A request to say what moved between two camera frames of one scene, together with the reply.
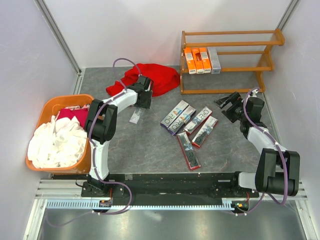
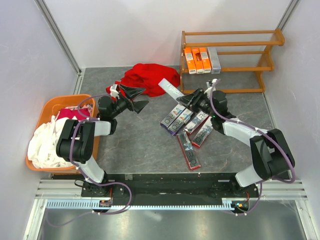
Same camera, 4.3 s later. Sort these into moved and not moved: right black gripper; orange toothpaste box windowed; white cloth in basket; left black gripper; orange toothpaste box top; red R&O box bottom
Moved: right black gripper; left black gripper
Not moved: orange toothpaste box top; white cloth in basket; orange toothpaste box windowed; red R&O box bottom
